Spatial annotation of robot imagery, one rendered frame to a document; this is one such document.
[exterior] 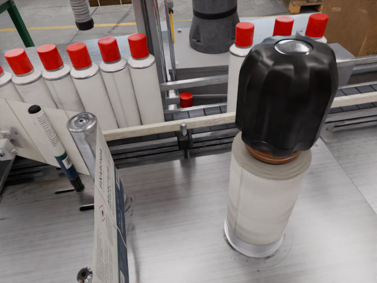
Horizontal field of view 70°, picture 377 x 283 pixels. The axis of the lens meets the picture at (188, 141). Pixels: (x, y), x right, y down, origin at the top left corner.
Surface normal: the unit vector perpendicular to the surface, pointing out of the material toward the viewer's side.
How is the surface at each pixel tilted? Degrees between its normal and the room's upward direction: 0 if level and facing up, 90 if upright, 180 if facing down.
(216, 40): 76
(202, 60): 5
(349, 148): 0
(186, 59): 5
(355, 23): 90
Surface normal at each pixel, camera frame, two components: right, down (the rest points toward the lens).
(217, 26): -0.04, 0.51
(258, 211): -0.32, 0.65
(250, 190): -0.63, 0.54
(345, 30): -0.99, 0.14
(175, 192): -0.06, -0.71
